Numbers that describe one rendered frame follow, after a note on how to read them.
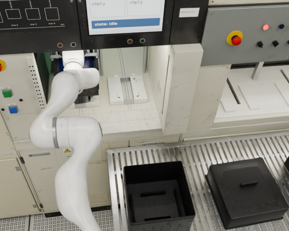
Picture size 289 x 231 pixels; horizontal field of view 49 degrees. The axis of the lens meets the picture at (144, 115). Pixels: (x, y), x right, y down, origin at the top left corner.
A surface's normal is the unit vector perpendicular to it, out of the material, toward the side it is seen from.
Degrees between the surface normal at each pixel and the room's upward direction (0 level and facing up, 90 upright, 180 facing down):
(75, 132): 41
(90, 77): 63
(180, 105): 90
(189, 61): 90
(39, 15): 90
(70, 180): 36
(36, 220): 0
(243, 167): 0
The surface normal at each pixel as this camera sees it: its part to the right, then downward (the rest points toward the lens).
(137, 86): 0.04, -0.67
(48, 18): 0.15, 0.73
